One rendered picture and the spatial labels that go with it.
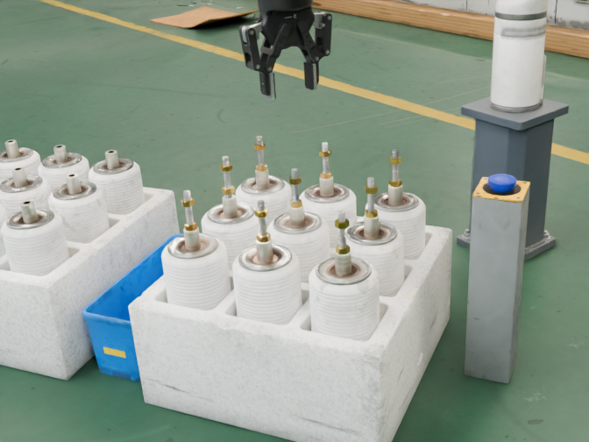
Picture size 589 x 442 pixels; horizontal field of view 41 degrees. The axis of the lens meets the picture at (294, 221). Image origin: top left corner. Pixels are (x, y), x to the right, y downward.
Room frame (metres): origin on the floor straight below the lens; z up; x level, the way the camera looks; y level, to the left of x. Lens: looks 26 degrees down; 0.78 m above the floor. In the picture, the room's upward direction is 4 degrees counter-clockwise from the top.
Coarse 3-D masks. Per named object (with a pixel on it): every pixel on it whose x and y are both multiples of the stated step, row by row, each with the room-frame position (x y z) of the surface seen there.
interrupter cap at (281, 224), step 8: (280, 216) 1.11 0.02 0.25; (288, 216) 1.11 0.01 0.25; (304, 216) 1.11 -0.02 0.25; (312, 216) 1.11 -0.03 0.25; (280, 224) 1.09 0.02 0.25; (288, 224) 1.09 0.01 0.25; (304, 224) 1.09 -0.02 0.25; (312, 224) 1.08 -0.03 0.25; (320, 224) 1.08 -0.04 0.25; (288, 232) 1.06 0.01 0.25; (296, 232) 1.05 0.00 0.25; (304, 232) 1.05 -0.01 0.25
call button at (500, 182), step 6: (498, 174) 1.05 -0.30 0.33; (504, 174) 1.05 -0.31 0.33; (492, 180) 1.03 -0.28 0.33; (498, 180) 1.03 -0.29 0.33; (504, 180) 1.03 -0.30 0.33; (510, 180) 1.03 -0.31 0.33; (516, 180) 1.03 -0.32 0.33; (492, 186) 1.02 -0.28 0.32; (498, 186) 1.02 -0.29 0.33; (504, 186) 1.01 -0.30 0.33; (510, 186) 1.02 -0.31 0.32
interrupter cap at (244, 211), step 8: (216, 208) 1.16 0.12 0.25; (240, 208) 1.16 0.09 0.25; (248, 208) 1.15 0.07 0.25; (208, 216) 1.13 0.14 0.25; (216, 216) 1.13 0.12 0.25; (224, 216) 1.13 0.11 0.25; (240, 216) 1.13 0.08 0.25; (248, 216) 1.12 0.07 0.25; (224, 224) 1.10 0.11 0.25; (232, 224) 1.10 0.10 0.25
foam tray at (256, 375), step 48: (432, 240) 1.14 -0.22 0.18; (432, 288) 1.07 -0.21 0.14; (144, 336) 0.99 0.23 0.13; (192, 336) 0.95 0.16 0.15; (240, 336) 0.92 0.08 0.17; (288, 336) 0.89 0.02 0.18; (384, 336) 0.88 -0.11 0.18; (432, 336) 1.07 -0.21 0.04; (144, 384) 0.99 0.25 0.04; (192, 384) 0.96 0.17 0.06; (240, 384) 0.92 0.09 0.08; (288, 384) 0.89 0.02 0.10; (336, 384) 0.86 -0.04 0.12; (384, 384) 0.84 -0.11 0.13; (288, 432) 0.89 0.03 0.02; (336, 432) 0.86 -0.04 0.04; (384, 432) 0.84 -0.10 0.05
